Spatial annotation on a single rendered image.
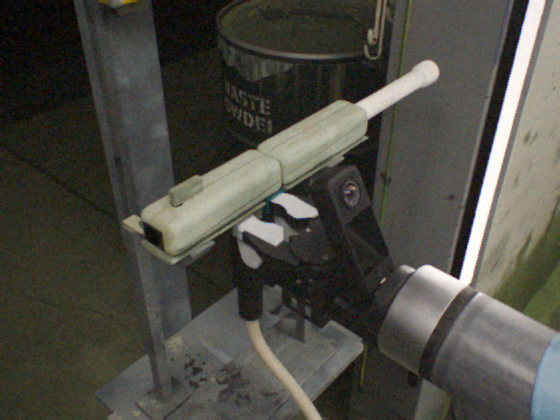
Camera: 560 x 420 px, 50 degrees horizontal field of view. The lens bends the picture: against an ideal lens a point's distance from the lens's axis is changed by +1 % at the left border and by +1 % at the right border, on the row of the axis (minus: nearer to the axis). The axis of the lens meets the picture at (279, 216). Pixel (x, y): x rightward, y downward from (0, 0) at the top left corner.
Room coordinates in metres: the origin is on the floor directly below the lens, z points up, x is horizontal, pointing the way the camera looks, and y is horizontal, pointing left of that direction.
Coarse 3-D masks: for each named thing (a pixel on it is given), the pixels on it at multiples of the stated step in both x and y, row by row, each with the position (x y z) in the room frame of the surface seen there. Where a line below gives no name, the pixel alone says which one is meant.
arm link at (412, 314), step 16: (416, 272) 0.39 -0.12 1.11; (432, 272) 0.39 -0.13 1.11; (400, 288) 0.37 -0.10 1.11; (416, 288) 0.37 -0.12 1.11; (432, 288) 0.37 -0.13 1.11; (448, 288) 0.37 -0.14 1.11; (464, 288) 0.37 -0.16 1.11; (400, 304) 0.36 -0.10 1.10; (416, 304) 0.36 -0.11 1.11; (432, 304) 0.35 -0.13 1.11; (448, 304) 0.35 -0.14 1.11; (384, 320) 0.36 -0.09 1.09; (400, 320) 0.35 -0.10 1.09; (416, 320) 0.35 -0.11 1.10; (432, 320) 0.34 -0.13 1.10; (384, 336) 0.35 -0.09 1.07; (400, 336) 0.34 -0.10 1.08; (416, 336) 0.34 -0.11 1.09; (384, 352) 0.35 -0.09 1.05; (400, 352) 0.34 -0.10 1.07; (416, 352) 0.33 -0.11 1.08; (416, 368) 0.33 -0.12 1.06
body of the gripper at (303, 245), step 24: (312, 240) 0.45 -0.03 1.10; (312, 264) 0.42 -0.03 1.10; (336, 264) 0.42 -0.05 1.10; (312, 288) 0.42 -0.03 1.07; (336, 288) 0.42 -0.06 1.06; (384, 288) 0.38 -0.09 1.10; (312, 312) 0.42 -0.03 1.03; (336, 312) 0.42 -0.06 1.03; (360, 312) 0.41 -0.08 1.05; (384, 312) 0.37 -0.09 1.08; (360, 336) 0.40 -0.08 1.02
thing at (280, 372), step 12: (252, 324) 0.51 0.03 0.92; (252, 336) 0.50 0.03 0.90; (264, 348) 0.50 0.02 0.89; (264, 360) 0.49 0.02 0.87; (276, 360) 0.49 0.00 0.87; (276, 372) 0.48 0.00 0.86; (288, 372) 0.48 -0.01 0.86; (288, 384) 0.47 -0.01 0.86; (300, 396) 0.46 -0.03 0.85; (300, 408) 0.45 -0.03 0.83; (312, 408) 0.45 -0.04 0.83
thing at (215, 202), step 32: (384, 96) 0.69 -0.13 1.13; (288, 128) 0.59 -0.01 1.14; (320, 128) 0.59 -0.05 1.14; (352, 128) 0.61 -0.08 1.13; (256, 160) 0.52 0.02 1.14; (288, 160) 0.53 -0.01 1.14; (320, 160) 0.57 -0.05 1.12; (192, 192) 0.46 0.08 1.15; (224, 192) 0.47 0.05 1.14; (256, 192) 0.49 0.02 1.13; (160, 224) 0.42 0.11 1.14; (192, 224) 0.43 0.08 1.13; (224, 224) 0.46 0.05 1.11; (160, 256) 0.42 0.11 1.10; (256, 288) 0.50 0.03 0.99
